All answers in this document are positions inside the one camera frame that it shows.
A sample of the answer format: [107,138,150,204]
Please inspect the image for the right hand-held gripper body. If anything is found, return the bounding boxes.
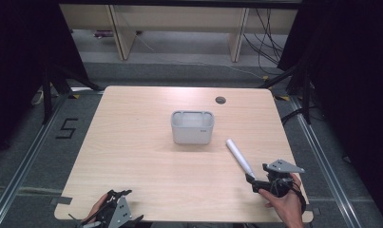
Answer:
[258,159,306,199]

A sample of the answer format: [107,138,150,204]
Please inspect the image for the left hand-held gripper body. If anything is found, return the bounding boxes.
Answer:
[75,189,137,228]

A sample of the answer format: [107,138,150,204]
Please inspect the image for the white tube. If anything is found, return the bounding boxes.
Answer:
[225,138,257,179]

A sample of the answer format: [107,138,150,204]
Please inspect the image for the person's left hand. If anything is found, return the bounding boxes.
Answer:
[82,193,109,224]

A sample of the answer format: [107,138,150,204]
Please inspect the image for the person's right hand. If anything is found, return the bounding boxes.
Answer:
[259,172,305,228]

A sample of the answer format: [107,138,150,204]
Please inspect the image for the black tape strip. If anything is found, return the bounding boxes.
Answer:
[49,196,74,206]

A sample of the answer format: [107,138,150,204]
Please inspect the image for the grey plastic storage box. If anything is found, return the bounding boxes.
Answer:
[170,109,216,146]

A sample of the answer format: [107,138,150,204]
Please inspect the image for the black metal stand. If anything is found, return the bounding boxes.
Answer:
[41,61,102,125]
[259,61,315,125]

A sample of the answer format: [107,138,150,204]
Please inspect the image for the light wooden shelf unit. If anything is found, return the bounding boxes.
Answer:
[59,3,299,64]

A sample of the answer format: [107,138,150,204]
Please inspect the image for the aluminium floor rail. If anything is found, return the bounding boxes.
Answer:
[289,95,365,228]
[0,93,70,228]

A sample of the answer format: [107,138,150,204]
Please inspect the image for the bundle of black cables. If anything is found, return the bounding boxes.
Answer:
[241,8,286,76]

